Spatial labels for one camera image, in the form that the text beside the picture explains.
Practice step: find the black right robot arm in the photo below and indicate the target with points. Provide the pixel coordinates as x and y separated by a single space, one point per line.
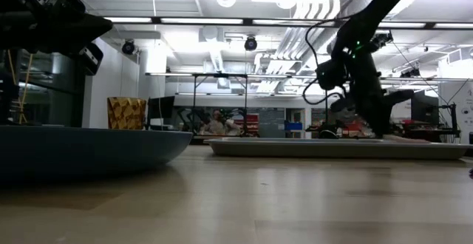
377 11

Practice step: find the blue round plate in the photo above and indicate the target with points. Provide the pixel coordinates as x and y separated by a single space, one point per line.
92 151

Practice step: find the grey plastic tray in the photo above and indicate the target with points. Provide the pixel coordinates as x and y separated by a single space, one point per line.
314 151

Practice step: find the black round ceiling lamp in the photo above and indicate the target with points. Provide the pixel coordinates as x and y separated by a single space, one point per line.
128 47
250 43

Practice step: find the dark chalkboard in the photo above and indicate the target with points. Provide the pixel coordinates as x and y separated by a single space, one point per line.
271 122

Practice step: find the person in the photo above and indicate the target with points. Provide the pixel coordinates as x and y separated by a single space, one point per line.
218 125

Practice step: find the black background frame stand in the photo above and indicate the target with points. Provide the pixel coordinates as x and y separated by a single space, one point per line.
245 100

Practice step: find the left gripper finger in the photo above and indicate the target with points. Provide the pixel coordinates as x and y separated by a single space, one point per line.
98 27

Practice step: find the black equipment stand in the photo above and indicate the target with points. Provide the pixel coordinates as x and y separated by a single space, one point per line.
454 120

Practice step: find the blue storage box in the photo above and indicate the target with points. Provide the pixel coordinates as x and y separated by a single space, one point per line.
293 126

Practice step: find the red storage box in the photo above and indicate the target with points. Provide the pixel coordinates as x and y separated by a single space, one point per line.
251 122
353 127

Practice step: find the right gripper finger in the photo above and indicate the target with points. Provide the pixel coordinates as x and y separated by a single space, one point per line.
377 122

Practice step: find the black overhead light bar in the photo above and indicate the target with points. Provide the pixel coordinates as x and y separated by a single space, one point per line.
247 21

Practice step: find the black computer monitor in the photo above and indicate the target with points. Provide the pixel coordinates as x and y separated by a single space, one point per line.
161 107

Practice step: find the white poster board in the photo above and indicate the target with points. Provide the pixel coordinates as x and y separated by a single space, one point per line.
466 111

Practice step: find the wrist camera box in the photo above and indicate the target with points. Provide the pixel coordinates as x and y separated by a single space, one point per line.
91 58
330 74

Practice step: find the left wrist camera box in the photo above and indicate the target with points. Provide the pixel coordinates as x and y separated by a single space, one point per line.
91 58

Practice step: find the yellow thin rods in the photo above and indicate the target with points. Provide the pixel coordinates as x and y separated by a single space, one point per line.
26 88

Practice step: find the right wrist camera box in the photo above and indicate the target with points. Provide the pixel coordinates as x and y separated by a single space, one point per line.
330 74

